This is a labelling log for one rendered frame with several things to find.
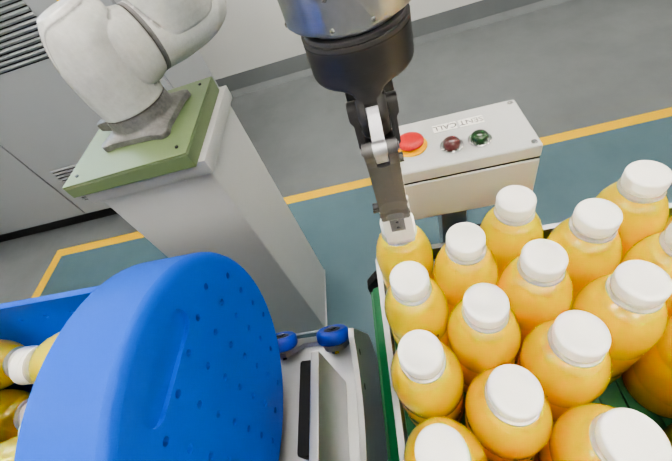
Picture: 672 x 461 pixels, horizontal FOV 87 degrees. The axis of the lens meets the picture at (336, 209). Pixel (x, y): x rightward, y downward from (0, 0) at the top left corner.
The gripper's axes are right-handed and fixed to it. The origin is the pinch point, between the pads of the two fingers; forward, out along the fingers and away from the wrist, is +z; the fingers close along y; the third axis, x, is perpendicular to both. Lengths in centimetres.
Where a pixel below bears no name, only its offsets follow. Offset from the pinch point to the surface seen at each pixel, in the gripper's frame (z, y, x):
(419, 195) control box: 7.6, -7.5, 3.4
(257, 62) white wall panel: 94, -264, -91
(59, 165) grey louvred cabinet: 65, -135, -186
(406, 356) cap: 2.4, 14.9, -1.4
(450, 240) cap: 2.4, 4.0, 4.9
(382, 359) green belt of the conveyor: 23.8, 8.0, -6.2
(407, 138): 1.8, -12.8, 3.3
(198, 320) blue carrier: -3.5, 11.6, -18.6
